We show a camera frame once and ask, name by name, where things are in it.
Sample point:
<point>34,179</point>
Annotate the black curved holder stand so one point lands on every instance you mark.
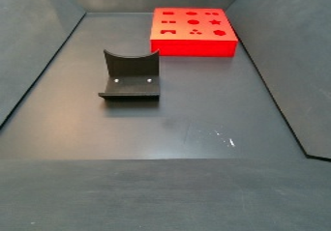
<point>133,70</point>

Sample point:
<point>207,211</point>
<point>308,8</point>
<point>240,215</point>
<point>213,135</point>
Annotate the red shape-sorter block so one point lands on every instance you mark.
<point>192,32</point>

